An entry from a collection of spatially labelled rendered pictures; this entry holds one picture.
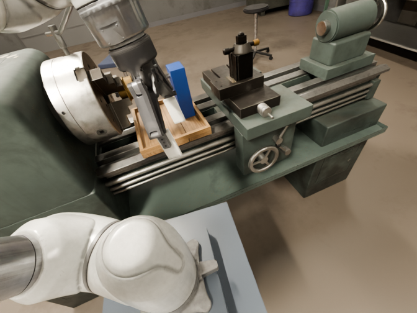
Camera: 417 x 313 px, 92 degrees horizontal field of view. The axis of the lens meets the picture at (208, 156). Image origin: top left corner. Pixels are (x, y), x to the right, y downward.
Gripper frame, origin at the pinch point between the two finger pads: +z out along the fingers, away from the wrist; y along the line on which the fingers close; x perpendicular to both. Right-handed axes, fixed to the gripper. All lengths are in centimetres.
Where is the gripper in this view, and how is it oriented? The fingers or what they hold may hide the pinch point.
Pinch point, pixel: (176, 133)
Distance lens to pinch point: 47.8
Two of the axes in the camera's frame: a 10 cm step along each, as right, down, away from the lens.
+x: 9.5, -2.5, -1.8
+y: 0.4, 6.7, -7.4
